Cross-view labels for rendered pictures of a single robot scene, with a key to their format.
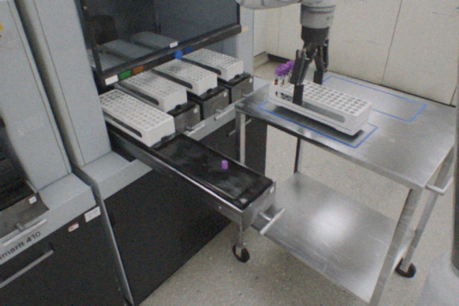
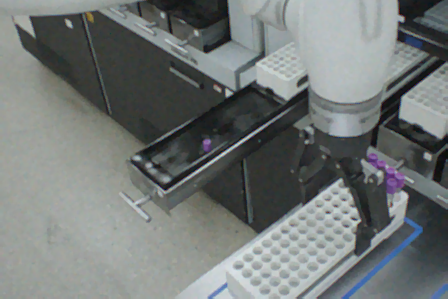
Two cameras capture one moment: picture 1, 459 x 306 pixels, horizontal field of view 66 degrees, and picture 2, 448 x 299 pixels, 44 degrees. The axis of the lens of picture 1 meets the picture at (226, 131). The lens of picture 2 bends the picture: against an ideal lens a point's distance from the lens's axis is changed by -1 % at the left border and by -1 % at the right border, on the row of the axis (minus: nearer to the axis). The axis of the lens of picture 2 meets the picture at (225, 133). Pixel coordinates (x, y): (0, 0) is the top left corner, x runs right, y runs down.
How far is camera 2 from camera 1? 123 cm
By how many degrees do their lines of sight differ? 75
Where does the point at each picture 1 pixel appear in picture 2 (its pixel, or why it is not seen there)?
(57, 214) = (208, 63)
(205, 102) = (383, 128)
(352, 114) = (233, 264)
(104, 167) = not seen: hidden behind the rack
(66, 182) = (243, 54)
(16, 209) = (187, 28)
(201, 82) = (407, 104)
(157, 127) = (265, 71)
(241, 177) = (184, 163)
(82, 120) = not seen: hidden behind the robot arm
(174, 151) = (248, 105)
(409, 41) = not seen: outside the picture
